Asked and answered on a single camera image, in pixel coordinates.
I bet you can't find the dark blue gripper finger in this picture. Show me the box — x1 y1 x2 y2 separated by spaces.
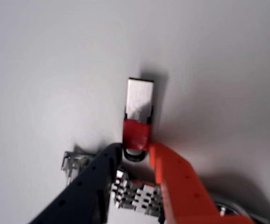
29 142 123 224

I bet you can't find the red silver usb stick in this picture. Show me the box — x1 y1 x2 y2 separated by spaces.
121 77 155 162

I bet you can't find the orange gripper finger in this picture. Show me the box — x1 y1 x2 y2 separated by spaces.
148 142 254 224

